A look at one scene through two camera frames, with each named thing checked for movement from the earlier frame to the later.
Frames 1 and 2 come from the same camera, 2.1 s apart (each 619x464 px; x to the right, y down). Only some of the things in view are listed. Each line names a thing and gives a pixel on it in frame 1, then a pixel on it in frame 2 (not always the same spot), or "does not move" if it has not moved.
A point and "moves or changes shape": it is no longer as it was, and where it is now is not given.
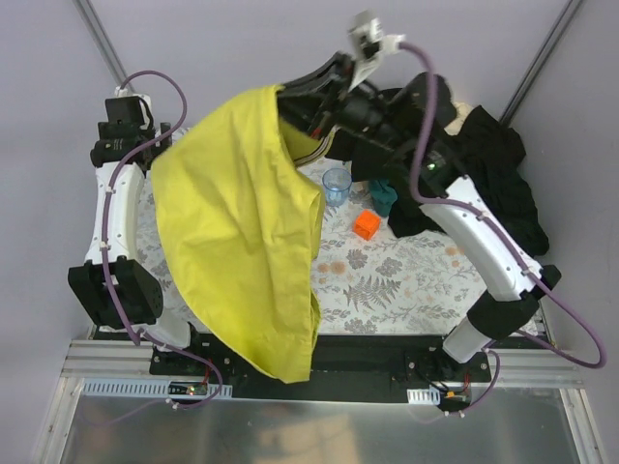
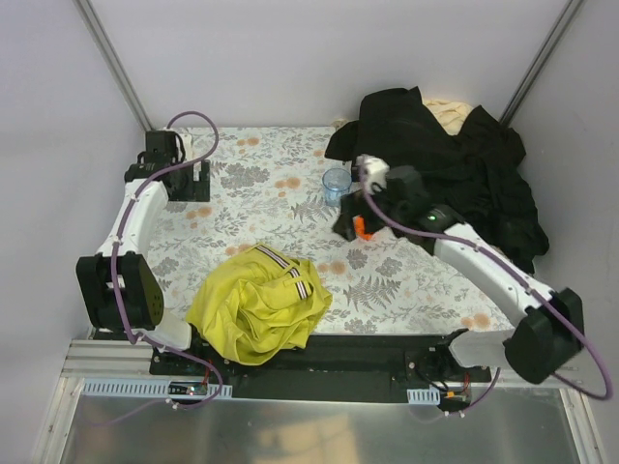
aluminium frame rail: (108, 359) does not move
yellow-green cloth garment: (243, 217) moves or changes shape
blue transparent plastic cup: (337, 183) does not move
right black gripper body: (334, 90) to (364, 208)
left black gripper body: (128, 129) to (191, 180)
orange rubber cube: (367, 223) does not move
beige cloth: (462, 110) does not move
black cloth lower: (491, 155) does not move
